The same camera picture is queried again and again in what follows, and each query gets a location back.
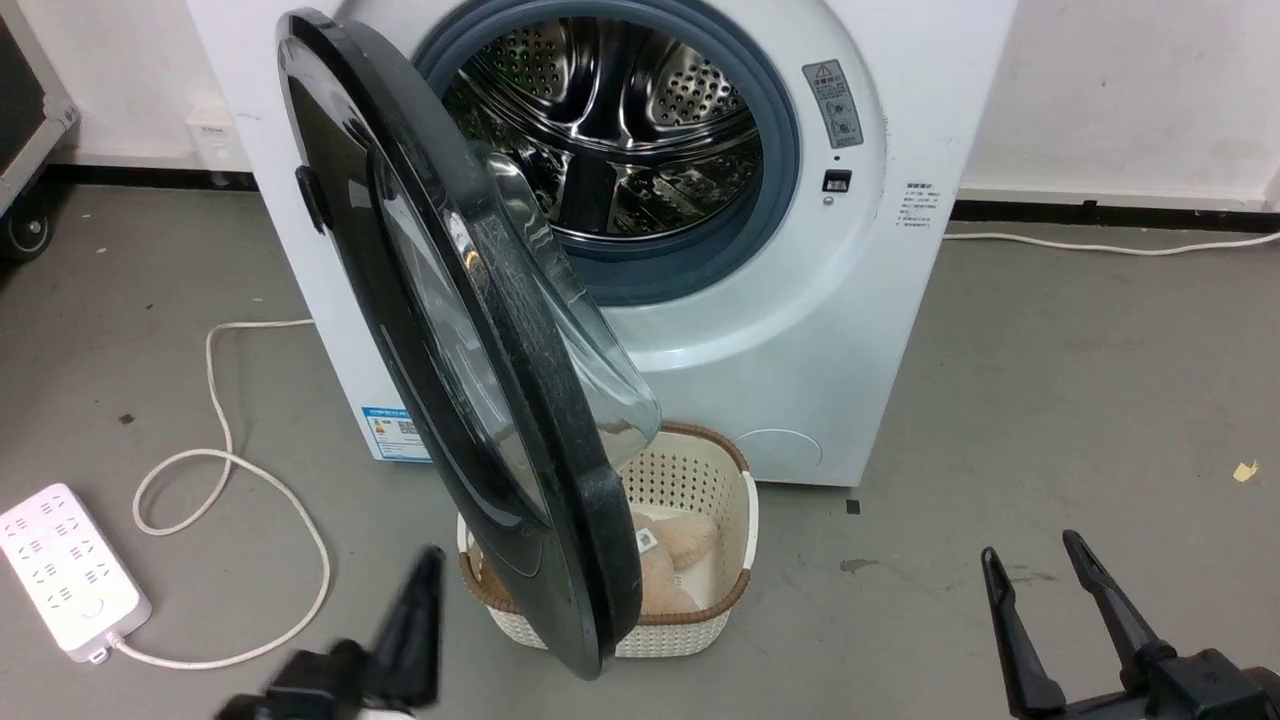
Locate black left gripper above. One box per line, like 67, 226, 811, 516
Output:
214, 545, 447, 720

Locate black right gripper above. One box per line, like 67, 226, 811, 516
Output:
979, 530, 1280, 720

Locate black round washing machine door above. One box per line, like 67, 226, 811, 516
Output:
275, 8, 663, 681

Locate white front-load washing machine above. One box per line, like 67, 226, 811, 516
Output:
185, 0, 1019, 489

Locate beige clothes in basket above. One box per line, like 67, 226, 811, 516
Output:
628, 508, 720, 617

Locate white woven laundry basket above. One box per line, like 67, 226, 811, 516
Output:
457, 421, 759, 659

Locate white power strip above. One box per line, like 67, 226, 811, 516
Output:
0, 484, 153, 665

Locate black wheeled flight case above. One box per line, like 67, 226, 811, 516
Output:
0, 0, 82, 264

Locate white power strip cable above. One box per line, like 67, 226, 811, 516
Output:
100, 318, 332, 671

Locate thin white floor cable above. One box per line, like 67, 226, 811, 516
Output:
943, 229, 1280, 257

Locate white wall socket box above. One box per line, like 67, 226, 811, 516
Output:
185, 104, 252, 188

